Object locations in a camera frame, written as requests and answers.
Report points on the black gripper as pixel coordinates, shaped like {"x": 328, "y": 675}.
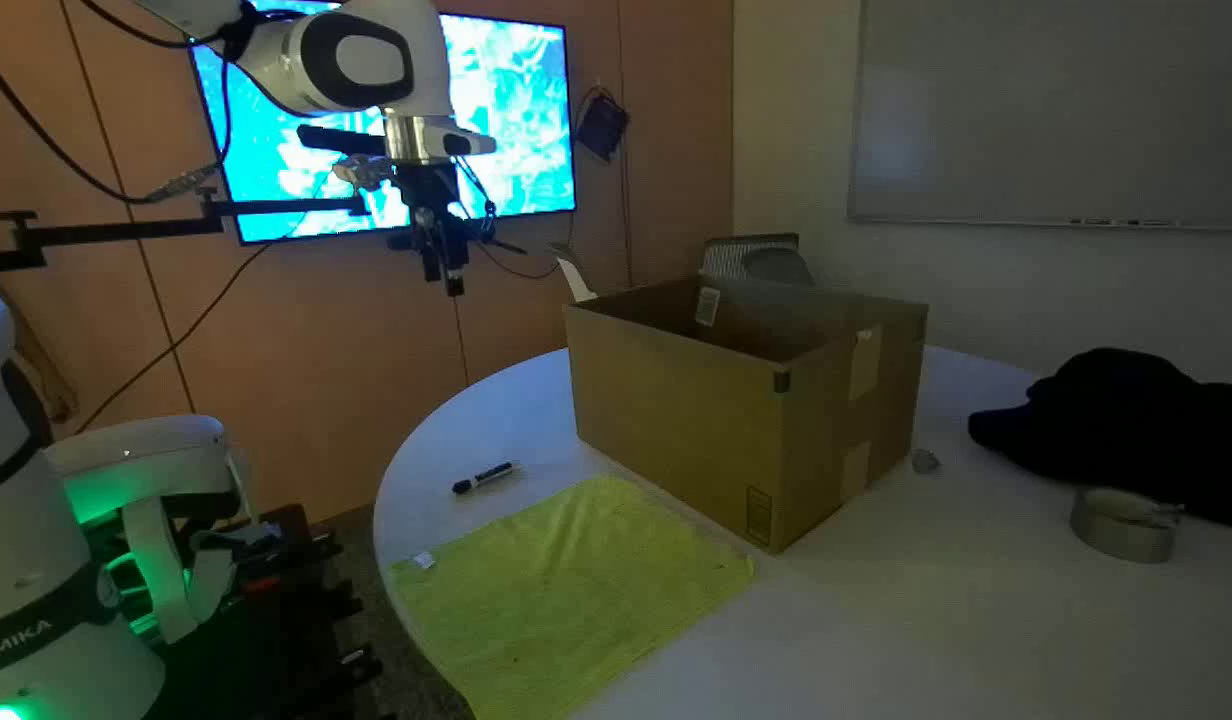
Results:
{"x": 436, "y": 202}

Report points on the black marker pen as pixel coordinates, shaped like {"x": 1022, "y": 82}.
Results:
{"x": 483, "y": 478}

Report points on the yellow microfibre cloth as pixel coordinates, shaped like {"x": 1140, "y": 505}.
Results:
{"x": 560, "y": 602}

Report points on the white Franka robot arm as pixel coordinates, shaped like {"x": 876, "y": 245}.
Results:
{"x": 56, "y": 587}

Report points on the brown cardboard box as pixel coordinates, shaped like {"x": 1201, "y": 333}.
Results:
{"x": 720, "y": 427}

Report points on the grey chair backrest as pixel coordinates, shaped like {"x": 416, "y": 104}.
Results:
{"x": 762, "y": 262}

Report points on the small grey lump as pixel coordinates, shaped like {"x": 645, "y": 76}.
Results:
{"x": 925, "y": 461}

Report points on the black bundled fabric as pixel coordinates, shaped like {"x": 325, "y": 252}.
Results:
{"x": 1139, "y": 427}

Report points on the grey tape roll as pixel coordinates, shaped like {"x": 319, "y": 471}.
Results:
{"x": 1121, "y": 527}

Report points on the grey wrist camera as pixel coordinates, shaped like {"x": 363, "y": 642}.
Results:
{"x": 431, "y": 136}

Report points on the wall mounted TV screen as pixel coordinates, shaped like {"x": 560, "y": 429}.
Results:
{"x": 517, "y": 104}

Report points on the black wall device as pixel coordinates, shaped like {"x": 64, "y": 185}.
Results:
{"x": 602, "y": 126}

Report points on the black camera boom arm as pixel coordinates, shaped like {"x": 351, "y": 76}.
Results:
{"x": 99, "y": 229}

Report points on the wall whiteboard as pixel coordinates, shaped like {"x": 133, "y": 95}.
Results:
{"x": 1059, "y": 104}

